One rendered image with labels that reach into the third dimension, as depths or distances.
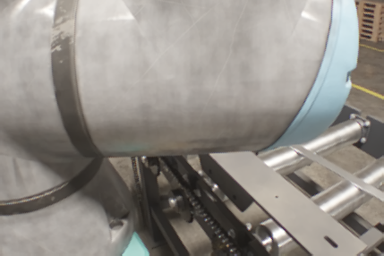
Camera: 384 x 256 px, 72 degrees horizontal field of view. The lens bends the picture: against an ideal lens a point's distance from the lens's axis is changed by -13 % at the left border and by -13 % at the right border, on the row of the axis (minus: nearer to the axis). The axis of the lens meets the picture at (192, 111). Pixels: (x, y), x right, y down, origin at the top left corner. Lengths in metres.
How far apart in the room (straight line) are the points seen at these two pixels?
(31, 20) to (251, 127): 0.15
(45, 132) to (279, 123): 0.15
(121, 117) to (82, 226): 0.13
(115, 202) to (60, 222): 0.06
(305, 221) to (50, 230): 0.42
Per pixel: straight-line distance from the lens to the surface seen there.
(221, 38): 0.16
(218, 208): 0.89
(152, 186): 1.71
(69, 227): 0.27
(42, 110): 0.19
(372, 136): 1.59
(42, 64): 0.18
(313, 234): 0.54
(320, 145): 1.31
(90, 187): 0.27
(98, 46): 0.17
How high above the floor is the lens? 1.55
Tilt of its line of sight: 26 degrees down
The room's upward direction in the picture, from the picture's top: 2 degrees counter-clockwise
